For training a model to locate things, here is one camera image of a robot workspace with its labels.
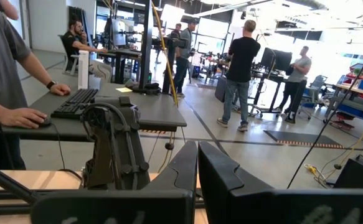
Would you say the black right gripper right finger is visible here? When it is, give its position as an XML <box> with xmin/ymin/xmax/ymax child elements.
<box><xmin>198</xmin><ymin>140</ymin><xmax>363</xmax><ymax>224</ymax></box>

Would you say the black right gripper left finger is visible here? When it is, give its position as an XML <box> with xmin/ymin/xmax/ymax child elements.
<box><xmin>31</xmin><ymin>140</ymin><xmax>199</xmax><ymax>224</ymax></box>

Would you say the dark mat with hazard stripe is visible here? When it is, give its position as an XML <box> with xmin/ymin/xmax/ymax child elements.
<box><xmin>263</xmin><ymin>129</ymin><xmax>346</xmax><ymax>150</ymax></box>

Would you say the black box on floor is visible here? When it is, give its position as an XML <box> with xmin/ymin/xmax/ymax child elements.
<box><xmin>332</xmin><ymin>154</ymin><xmax>363</xmax><ymax>190</ymax></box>

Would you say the grey desk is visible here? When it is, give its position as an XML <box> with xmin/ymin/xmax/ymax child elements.
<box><xmin>1</xmin><ymin>82</ymin><xmax>188</xmax><ymax>143</ymax></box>

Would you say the black computer keyboard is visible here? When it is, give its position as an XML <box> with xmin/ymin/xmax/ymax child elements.
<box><xmin>50</xmin><ymin>88</ymin><xmax>100</xmax><ymax>120</ymax></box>

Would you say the black computer mouse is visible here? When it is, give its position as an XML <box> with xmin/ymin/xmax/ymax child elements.
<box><xmin>31</xmin><ymin>116</ymin><xmax>52</xmax><ymax>128</ymax></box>

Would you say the grey office chair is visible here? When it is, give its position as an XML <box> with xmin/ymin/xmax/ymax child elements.
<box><xmin>298</xmin><ymin>74</ymin><xmax>329</xmax><ymax>121</ymax></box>

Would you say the person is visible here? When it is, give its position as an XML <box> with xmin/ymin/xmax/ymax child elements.
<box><xmin>168</xmin><ymin>22</ymin><xmax>182</xmax><ymax>40</ymax></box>
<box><xmin>216</xmin><ymin>19</ymin><xmax>262</xmax><ymax>133</ymax></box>
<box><xmin>61</xmin><ymin>19</ymin><xmax>113</xmax><ymax>83</ymax></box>
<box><xmin>0</xmin><ymin>0</ymin><xmax>72</xmax><ymax>171</ymax></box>
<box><xmin>275</xmin><ymin>45</ymin><xmax>313</xmax><ymax>124</ymax></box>
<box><xmin>172</xmin><ymin>19</ymin><xmax>198</xmax><ymax>98</ymax></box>

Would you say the white upright box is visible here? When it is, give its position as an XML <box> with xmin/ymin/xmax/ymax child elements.
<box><xmin>77</xmin><ymin>50</ymin><xmax>90</xmax><ymax>90</ymax></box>

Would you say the dark double monitor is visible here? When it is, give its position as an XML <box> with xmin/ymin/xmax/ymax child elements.
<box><xmin>260</xmin><ymin>47</ymin><xmax>293</xmax><ymax>73</ymax></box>

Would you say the black standing desk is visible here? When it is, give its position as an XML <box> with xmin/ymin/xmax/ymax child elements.
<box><xmin>98</xmin><ymin>47</ymin><xmax>143</xmax><ymax>85</ymax></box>

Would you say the black monitor stand pole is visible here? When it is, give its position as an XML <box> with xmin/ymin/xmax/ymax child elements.
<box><xmin>132</xmin><ymin>0</ymin><xmax>163</xmax><ymax>96</ymax></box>

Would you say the grey computer monitor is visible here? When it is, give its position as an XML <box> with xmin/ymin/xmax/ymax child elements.
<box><xmin>110</xmin><ymin>17</ymin><xmax>128</xmax><ymax>48</ymax></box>

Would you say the black mouse cable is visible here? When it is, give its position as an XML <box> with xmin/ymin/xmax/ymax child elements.
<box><xmin>50</xmin><ymin>123</ymin><xmax>83</xmax><ymax>181</ymax></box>

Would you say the yellow extension cable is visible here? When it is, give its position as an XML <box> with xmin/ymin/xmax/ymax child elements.
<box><xmin>303</xmin><ymin>110</ymin><xmax>363</xmax><ymax>182</ymax></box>

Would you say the black metal table frame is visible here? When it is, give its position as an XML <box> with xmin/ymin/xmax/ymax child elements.
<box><xmin>0</xmin><ymin>160</ymin><xmax>207</xmax><ymax>216</ymax></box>

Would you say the long black floor cable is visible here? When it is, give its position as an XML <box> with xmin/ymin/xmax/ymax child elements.
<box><xmin>286</xmin><ymin>38</ymin><xmax>363</xmax><ymax>190</ymax></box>

